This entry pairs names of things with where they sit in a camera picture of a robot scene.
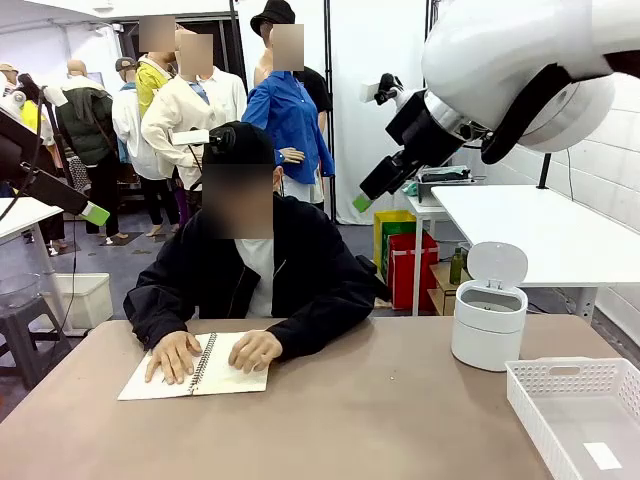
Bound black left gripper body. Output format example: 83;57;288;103
0;107;52;189

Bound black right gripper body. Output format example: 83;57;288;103
385;91;469;176

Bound white spiral notebook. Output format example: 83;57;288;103
117;330;271;402

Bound person's left forearm black sleeve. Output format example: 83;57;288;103
269;299;376;362

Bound person's right forearm black sleeve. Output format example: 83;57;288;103
123;284;191;351

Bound person's right hand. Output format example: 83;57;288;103
144;330;204;386

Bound person's left hand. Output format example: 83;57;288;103
228;329;285;374

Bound yellow green crate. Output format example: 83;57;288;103
373;209;419;281

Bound small white table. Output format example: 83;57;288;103
402;192;451;316

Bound white side table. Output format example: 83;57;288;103
0;196;66;331

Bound metal tray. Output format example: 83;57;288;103
417;167;474;204

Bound green vest mannequin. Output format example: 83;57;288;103
54;58;121;241

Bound black backdrop pole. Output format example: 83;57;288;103
323;0;334;221

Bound person in black jacket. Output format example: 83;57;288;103
123;121;377;361

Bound white plastic storage box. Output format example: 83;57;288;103
47;272;115;331

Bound clear plastic bowl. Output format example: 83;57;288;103
0;273;42;321

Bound blue shirt mannequin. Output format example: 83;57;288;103
242;22;336;226

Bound green glass bottle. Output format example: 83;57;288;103
448;247;465;286

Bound purple trousers mannequin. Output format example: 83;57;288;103
173;182;190;229

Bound low wooden shelf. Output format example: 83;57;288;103
428;262;474;317

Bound large white table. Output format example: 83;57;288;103
430;183;640;321

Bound cream jacket mannequin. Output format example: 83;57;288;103
141;29;249;236

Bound grey plastic stool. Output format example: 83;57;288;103
0;294;71;391

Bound white lidded trash bin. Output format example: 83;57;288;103
450;241;530;374

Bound black bucket hat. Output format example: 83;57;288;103
249;0;296;37

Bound white perforated plastic basket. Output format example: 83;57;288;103
504;356;640;480

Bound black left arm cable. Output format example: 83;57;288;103
0;85;49;221

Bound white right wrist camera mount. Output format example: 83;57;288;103
360;73;406;107

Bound black right arm cable sleeve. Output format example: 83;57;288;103
480;62;574;166

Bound red bag with white strap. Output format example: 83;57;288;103
387;230;441;311

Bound black head camera cable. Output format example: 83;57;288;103
187;144;205;192

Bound head-mounted camera with white box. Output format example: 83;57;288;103
172;125;236;154

